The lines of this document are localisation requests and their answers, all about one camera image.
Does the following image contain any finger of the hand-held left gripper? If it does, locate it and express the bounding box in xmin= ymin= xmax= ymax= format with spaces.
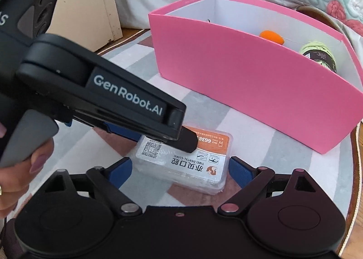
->
xmin=176 ymin=126 xmax=199 ymax=153
xmin=65 ymin=118 xmax=143 ymax=143

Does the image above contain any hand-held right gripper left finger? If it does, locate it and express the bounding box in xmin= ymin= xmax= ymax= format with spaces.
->
xmin=42 ymin=157 xmax=143 ymax=216

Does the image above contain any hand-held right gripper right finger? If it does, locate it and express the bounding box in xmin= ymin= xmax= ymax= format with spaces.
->
xmin=216 ymin=156 xmax=319 ymax=216

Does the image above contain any clear floss pick box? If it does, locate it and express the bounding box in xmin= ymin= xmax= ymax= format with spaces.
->
xmin=135 ymin=126 xmax=233 ymax=195

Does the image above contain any pink cardboard box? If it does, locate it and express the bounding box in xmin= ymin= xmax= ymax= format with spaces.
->
xmin=148 ymin=0 xmax=363 ymax=154

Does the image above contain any orange makeup sponge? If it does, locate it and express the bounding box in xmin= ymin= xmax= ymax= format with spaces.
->
xmin=259 ymin=30 xmax=285 ymax=46

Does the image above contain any green yarn ball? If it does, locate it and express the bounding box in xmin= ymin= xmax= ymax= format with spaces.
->
xmin=300 ymin=39 xmax=338 ymax=74

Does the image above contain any person's left hand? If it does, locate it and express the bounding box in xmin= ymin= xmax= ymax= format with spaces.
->
xmin=0 ymin=123 xmax=55 ymax=220

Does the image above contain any beige cabinet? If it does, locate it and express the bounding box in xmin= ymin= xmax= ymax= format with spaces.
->
xmin=45 ymin=0 xmax=123 ymax=53

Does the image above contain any grey checked rug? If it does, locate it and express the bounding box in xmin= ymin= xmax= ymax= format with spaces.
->
xmin=0 ymin=29 xmax=363 ymax=248

